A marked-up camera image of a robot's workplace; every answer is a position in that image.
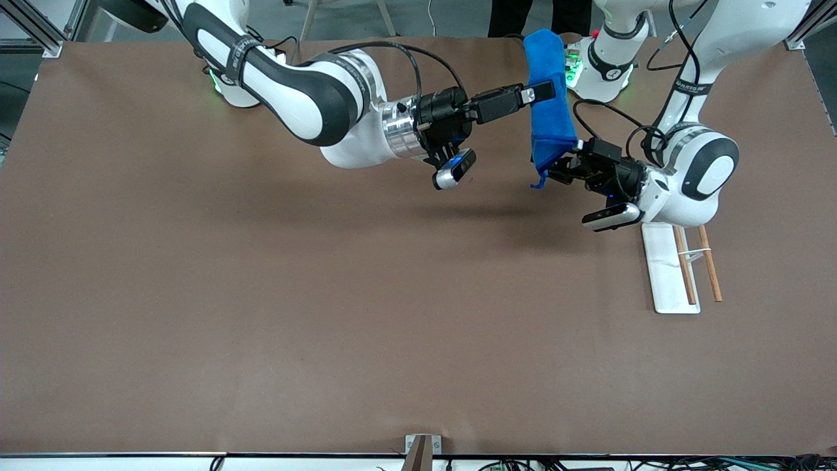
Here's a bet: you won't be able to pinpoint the blue microfiber towel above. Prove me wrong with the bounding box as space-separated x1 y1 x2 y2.
523 29 580 190

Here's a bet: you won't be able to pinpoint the person in black trousers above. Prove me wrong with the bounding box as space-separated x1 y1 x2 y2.
487 0 593 37

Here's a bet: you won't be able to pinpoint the white rack with wooden rods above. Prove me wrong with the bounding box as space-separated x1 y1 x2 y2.
641 222 724 315

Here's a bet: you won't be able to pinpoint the grey stand legs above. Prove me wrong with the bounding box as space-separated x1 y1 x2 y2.
298 0 398 41

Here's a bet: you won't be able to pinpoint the brown paper table cover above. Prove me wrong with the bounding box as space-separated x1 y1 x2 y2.
0 36 837 457

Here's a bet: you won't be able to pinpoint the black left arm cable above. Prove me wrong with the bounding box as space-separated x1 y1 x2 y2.
572 0 713 172

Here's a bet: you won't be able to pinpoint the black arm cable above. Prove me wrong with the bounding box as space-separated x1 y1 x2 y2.
163 0 466 107
572 0 713 172

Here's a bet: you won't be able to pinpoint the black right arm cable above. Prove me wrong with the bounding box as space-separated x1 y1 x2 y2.
163 0 466 107

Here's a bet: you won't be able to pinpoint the aluminium frame post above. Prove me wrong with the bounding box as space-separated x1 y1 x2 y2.
0 0 89 58
783 0 837 50

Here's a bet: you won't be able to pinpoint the cable bundle under table edge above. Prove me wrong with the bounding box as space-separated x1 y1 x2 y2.
477 455 837 471

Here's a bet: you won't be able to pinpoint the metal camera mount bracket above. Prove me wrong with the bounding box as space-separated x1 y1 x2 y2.
404 434 442 471

